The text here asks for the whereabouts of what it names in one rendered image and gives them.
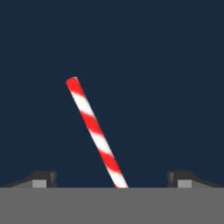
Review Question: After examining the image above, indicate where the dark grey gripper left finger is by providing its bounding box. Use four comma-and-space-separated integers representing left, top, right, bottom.
0, 171, 58, 189

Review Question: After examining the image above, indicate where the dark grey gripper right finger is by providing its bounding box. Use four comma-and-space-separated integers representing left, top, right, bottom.
166, 171, 224, 189

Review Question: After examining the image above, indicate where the red and white striped straw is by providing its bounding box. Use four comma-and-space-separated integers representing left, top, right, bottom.
65, 76, 130, 189

